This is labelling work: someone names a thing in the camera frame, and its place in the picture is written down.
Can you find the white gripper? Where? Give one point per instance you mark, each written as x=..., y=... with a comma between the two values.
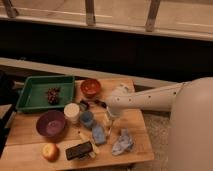
x=109, y=119

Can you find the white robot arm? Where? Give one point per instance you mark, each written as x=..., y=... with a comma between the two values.
x=190, y=103

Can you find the orange bowl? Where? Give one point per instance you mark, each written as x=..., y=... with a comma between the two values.
x=90, y=87

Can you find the purple bowl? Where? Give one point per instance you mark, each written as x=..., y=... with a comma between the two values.
x=51, y=123

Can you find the blue sponge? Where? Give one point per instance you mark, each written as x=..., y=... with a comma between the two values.
x=98, y=134

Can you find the crumpled blue white cloth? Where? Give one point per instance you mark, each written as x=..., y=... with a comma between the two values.
x=124, y=143

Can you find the blue cup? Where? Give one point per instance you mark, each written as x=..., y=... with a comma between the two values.
x=87, y=119

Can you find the wooden table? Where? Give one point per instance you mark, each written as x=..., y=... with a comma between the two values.
x=22, y=151

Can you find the wooden stick tool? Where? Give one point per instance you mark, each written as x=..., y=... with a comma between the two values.
x=84, y=138

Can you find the small dark can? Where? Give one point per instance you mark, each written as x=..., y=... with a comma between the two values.
x=83, y=105

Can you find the white cup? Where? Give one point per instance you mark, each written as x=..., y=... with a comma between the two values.
x=72, y=112

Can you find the black rectangular block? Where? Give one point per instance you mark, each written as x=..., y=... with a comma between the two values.
x=78, y=151

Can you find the red yellow apple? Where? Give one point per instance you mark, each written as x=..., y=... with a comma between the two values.
x=50, y=151

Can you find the dark grape bunch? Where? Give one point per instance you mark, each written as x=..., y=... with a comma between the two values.
x=53, y=95

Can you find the green plastic tray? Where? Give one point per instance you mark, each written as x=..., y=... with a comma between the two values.
x=33, y=97

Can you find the black handled knife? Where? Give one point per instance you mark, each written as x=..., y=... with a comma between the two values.
x=98, y=103

